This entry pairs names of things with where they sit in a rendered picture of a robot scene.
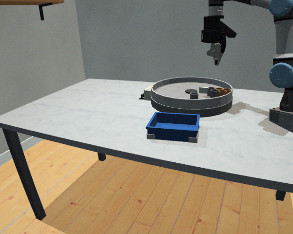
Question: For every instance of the grey round turntable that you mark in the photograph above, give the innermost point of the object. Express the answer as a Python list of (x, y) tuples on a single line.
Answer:
[(173, 96)]

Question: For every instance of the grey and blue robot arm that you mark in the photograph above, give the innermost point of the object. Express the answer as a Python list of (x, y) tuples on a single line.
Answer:
[(281, 74)]

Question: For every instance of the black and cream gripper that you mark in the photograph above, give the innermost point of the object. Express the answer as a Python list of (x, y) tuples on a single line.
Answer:
[(213, 34)]

